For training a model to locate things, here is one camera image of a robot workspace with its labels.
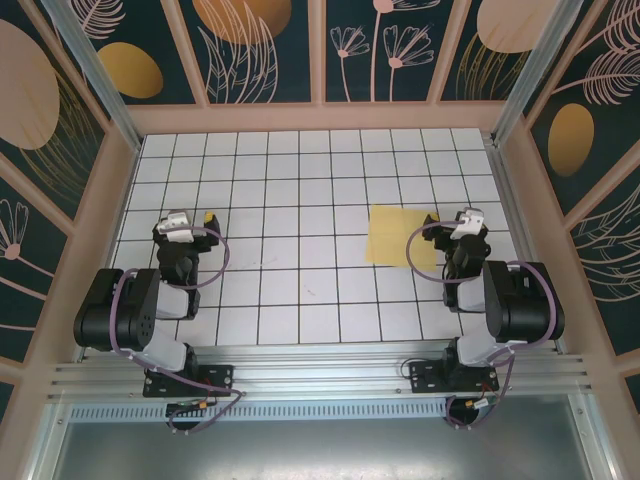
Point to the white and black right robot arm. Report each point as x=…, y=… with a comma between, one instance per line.
x=525, y=305

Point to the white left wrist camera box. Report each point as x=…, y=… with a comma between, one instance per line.
x=175, y=222

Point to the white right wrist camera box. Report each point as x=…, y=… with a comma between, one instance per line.
x=467, y=222

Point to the aluminium corner post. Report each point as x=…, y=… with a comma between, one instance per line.
x=95, y=75
x=530, y=70

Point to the grey steel sheet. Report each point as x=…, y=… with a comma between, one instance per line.
x=320, y=450

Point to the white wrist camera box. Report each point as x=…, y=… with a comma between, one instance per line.
x=175, y=222
x=467, y=222

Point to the yellow cloth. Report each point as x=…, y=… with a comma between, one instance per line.
x=395, y=235

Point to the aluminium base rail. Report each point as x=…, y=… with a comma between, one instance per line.
x=320, y=370

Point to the aluminium side rail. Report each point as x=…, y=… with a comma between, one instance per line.
x=515, y=225

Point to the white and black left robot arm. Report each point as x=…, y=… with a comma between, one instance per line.
x=135, y=310

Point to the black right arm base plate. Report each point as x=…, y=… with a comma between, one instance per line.
x=425, y=375

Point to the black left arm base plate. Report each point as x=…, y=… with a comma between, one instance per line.
x=220, y=377

